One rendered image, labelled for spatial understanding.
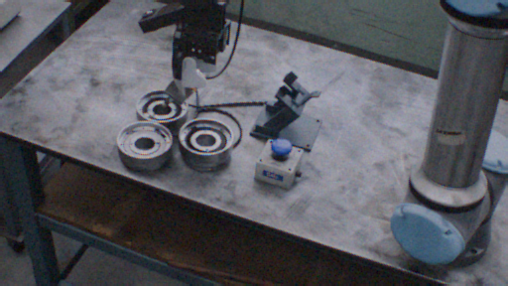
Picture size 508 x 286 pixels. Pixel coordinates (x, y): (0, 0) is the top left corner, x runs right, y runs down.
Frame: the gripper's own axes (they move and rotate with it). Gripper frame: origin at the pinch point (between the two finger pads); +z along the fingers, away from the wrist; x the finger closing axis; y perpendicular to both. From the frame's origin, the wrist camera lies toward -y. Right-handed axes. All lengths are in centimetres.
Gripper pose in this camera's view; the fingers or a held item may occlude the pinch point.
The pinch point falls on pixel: (184, 83)
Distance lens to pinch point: 125.2
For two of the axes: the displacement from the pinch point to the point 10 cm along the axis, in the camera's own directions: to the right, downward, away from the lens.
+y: 9.5, 2.6, -1.8
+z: -0.8, 7.5, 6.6
